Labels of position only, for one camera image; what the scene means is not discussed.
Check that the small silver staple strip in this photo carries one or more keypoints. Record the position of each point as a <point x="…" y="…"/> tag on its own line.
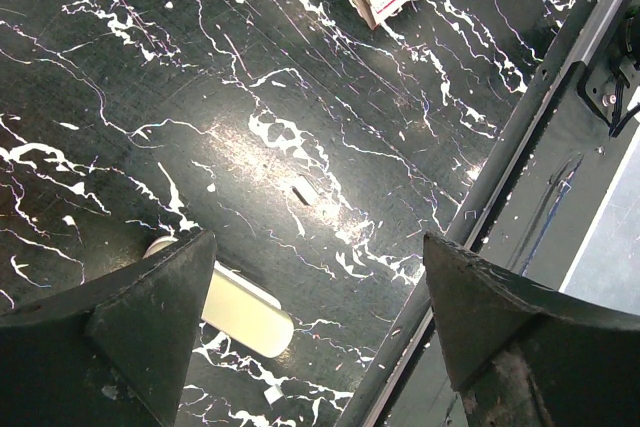
<point x="273" y="394"/>

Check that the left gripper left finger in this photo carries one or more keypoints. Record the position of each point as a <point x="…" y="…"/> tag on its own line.
<point x="111" y="352"/>

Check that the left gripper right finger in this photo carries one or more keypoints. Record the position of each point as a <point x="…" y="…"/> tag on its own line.
<point x="521" y="354"/>

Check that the beige stapler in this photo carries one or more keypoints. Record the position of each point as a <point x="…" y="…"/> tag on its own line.
<point x="224" y="299"/>

